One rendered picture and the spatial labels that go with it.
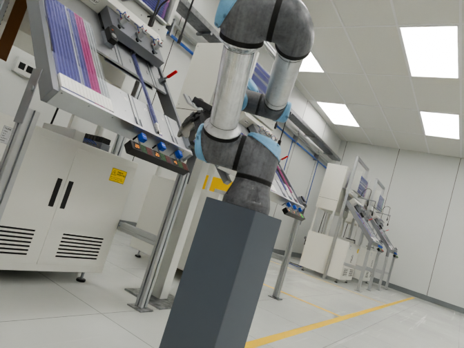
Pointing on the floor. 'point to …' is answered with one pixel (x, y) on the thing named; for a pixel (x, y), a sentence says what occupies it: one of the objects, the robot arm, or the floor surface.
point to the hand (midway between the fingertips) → (179, 133)
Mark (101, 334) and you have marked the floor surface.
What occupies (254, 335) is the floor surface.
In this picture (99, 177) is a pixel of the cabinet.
